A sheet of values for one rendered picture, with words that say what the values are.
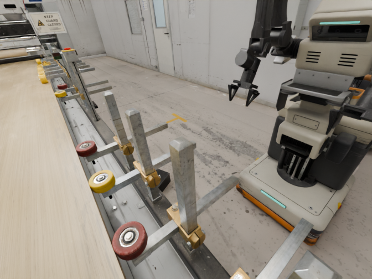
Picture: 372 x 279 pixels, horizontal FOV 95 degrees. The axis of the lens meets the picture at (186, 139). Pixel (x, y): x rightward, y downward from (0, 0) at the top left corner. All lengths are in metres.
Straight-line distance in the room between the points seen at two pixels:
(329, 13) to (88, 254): 1.08
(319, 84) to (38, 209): 1.17
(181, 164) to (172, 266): 0.49
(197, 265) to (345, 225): 1.39
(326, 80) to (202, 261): 0.88
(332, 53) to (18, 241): 1.23
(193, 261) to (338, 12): 0.99
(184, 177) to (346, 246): 1.51
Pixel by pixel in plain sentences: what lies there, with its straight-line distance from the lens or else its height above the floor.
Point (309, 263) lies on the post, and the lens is 0.27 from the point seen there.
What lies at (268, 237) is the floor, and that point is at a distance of 1.55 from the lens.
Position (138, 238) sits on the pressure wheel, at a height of 0.91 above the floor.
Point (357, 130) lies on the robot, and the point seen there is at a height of 0.76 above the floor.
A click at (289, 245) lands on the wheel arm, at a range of 0.57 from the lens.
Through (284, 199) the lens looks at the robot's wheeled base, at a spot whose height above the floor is 0.28.
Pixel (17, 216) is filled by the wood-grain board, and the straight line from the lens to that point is 0.72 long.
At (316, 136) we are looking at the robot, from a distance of 1.09.
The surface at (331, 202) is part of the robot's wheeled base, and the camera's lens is 1.54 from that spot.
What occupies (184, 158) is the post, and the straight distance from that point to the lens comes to 0.33.
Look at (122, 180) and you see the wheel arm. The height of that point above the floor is 0.86.
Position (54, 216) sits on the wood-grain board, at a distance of 0.65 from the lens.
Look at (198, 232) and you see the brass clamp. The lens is 0.56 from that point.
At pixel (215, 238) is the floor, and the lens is 1.47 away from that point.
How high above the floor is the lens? 1.33
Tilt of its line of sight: 35 degrees down
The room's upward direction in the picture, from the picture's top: 5 degrees counter-clockwise
